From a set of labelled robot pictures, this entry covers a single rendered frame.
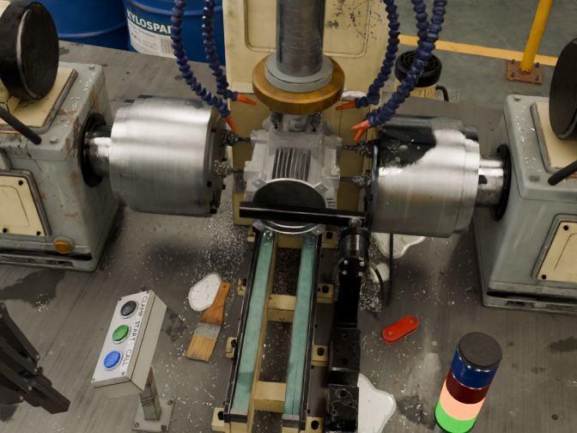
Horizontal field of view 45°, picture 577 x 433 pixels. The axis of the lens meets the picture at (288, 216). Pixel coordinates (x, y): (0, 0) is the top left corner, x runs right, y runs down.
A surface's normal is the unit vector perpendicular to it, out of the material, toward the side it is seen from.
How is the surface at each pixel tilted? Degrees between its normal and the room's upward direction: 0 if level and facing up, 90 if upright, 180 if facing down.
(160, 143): 40
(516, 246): 90
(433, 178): 50
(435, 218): 88
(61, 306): 0
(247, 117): 90
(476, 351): 0
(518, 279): 90
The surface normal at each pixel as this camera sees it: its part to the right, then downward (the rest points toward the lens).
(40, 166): -0.10, 0.71
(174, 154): -0.06, 0.04
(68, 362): 0.02, -0.70
